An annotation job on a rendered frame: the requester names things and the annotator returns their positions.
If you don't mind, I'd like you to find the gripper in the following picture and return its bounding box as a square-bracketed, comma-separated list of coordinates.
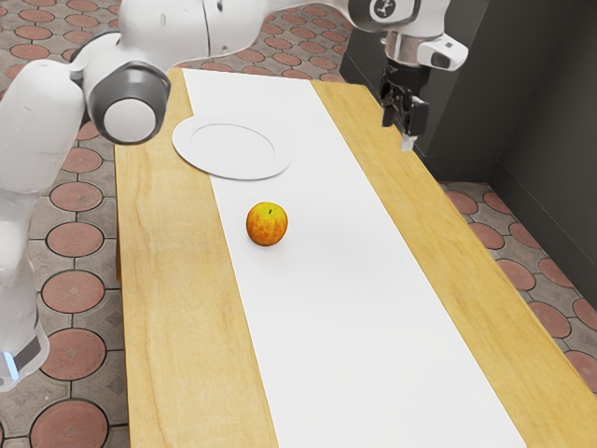
[378, 57, 435, 153]

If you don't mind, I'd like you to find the white round plate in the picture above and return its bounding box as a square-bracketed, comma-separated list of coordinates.
[171, 118, 295, 182]

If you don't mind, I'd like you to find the yellow red apple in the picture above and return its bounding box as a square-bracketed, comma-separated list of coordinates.
[245, 201, 290, 247]

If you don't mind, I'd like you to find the white table runner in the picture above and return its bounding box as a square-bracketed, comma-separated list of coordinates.
[181, 67, 529, 448]

